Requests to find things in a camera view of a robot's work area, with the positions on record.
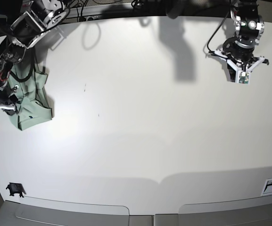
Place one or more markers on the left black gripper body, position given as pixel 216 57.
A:
pixel 239 55

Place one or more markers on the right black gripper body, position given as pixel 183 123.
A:
pixel 8 94

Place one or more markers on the light green T-shirt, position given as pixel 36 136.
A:
pixel 32 106

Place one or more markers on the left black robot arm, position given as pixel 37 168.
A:
pixel 249 27

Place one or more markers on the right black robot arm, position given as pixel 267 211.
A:
pixel 39 18

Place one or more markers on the black plastic clip part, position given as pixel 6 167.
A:
pixel 16 188

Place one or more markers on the left grey chair back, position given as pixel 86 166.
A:
pixel 57 213

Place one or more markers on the grey chair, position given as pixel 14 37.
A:
pixel 57 213
pixel 244 212

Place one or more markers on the white power strip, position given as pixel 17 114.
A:
pixel 88 18

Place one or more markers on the right grey chair back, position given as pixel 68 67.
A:
pixel 244 212

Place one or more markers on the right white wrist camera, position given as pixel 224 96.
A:
pixel 5 102

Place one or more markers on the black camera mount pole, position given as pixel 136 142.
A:
pixel 174 8

